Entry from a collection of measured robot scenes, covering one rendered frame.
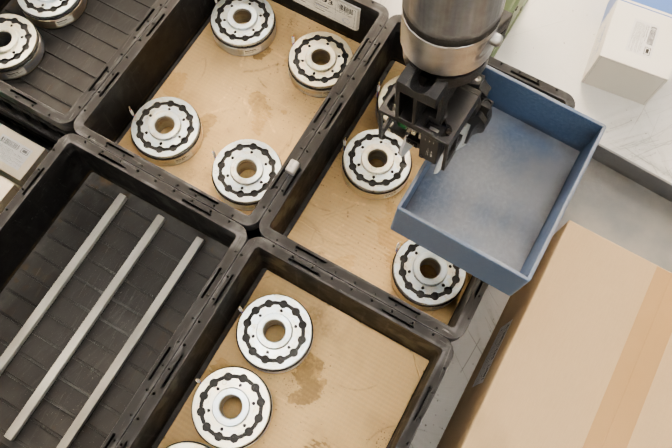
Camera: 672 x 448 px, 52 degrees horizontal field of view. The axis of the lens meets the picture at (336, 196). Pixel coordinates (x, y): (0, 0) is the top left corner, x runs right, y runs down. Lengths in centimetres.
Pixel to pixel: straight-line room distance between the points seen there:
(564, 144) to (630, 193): 44
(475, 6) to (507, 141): 36
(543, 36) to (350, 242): 59
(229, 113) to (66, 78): 27
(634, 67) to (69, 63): 93
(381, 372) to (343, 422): 8
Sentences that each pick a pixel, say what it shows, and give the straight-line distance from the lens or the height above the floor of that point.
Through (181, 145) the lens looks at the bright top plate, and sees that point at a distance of 104.
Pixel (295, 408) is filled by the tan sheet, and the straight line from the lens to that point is 96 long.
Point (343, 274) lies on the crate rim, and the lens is 88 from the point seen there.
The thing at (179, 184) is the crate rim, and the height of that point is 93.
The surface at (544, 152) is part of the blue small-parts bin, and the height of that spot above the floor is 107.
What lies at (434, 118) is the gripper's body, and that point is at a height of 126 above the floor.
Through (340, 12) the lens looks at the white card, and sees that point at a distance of 111.
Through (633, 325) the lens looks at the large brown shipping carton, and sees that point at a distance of 99.
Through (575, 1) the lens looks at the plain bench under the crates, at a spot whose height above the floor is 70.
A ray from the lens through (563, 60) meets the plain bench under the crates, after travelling 136.
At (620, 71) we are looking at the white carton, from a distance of 130.
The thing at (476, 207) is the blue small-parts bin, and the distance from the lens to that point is 79.
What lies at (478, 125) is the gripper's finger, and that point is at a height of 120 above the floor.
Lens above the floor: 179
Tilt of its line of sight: 69 degrees down
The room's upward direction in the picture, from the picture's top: 4 degrees clockwise
